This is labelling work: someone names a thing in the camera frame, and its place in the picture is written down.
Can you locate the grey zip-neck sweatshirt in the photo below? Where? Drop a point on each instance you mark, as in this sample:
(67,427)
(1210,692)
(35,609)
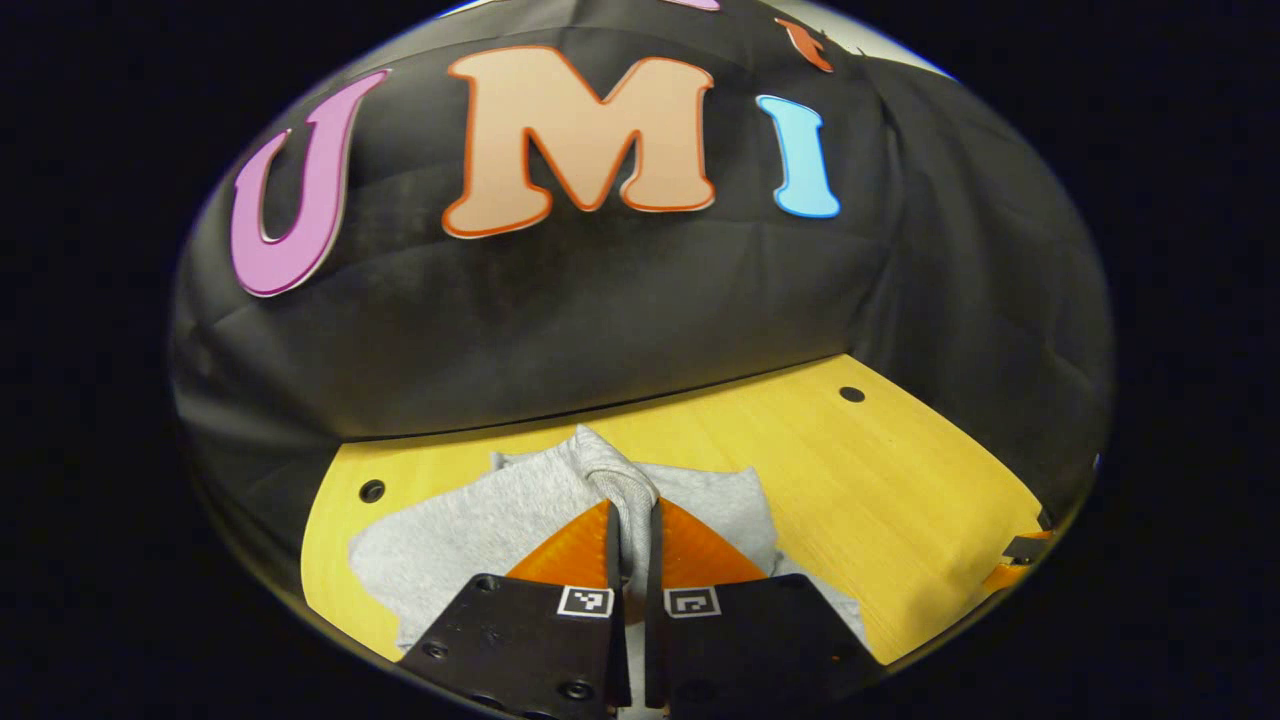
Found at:
(480,530)

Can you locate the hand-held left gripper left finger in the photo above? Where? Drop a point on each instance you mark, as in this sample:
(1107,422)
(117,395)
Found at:
(530,640)

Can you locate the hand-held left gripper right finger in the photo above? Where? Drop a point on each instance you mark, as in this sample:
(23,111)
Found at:
(740,640)

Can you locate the black backdrop cloth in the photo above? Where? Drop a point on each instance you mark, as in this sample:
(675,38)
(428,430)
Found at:
(620,300)

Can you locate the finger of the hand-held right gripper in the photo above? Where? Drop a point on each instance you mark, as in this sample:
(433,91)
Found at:
(1020,550)

